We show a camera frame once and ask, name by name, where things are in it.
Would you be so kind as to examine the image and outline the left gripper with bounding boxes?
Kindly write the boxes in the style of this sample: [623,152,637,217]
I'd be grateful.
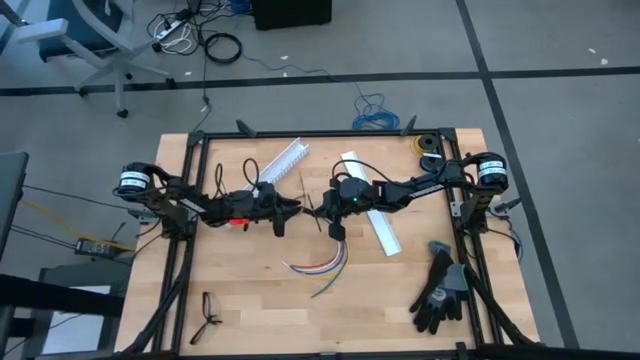
[252,195,304,239]

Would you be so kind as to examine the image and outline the black grey work glove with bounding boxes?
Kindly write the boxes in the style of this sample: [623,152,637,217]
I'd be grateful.
[408,240,456,335]
[434,263,472,324]

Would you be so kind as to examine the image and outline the black box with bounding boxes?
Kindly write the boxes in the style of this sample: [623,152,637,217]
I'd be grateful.
[250,0,333,32]

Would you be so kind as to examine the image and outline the white duct cover strip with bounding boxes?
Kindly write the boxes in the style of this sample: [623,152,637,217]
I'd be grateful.
[340,150,403,257]

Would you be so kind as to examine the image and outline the white office chair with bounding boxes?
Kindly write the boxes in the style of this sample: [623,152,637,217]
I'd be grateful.
[0,0,177,120]

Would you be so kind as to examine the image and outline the black power adapter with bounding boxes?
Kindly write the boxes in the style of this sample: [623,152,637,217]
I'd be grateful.
[73,237,120,258]

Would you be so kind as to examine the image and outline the thin black floor cable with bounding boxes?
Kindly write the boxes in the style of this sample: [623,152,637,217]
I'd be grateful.
[189,49,214,134]

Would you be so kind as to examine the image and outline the blue cable coil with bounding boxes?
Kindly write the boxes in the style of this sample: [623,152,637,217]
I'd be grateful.
[243,52,401,132]

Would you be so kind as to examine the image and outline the black looped cable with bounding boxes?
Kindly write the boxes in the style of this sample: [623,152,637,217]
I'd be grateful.
[213,161,226,200]
[242,157,261,187]
[331,158,399,185]

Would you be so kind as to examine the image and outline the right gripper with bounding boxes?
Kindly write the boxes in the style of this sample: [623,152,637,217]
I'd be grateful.
[303,189,347,243]

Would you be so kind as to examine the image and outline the white cable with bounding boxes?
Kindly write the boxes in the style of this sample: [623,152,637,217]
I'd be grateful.
[281,240,347,274]

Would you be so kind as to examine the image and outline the yellow floor cable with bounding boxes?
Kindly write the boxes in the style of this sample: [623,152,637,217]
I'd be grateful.
[19,198,137,253]

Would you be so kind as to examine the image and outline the white power strip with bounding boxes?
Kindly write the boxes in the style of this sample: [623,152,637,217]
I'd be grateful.
[153,8,195,42]
[152,19,195,55]

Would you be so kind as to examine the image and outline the black aluminium frame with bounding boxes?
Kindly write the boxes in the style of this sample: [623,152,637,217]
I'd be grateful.
[149,115,507,360]

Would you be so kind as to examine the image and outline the dark grey panel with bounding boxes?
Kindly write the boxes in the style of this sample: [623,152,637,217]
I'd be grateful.
[0,151,30,261]

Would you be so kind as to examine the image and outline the white slotted cable duct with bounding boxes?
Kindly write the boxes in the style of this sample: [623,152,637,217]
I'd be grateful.
[219,137,311,230]

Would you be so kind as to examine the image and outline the tape rolls on table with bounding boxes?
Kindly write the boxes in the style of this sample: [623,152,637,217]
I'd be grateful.
[410,133,441,157]
[418,152,444,173]

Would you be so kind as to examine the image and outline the black metal stand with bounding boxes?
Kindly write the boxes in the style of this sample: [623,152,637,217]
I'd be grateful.
[0,259,126,360]

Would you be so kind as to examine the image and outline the black cable coil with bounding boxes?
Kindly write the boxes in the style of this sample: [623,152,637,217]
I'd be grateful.
[203,31,244,66]

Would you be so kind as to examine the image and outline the black cable sleeve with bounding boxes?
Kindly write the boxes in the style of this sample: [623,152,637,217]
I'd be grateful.
[462,264,539,347]
[119,239,194,357]

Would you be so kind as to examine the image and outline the black eyeglasses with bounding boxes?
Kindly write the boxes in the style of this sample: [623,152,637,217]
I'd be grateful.
[188,291,225,347]

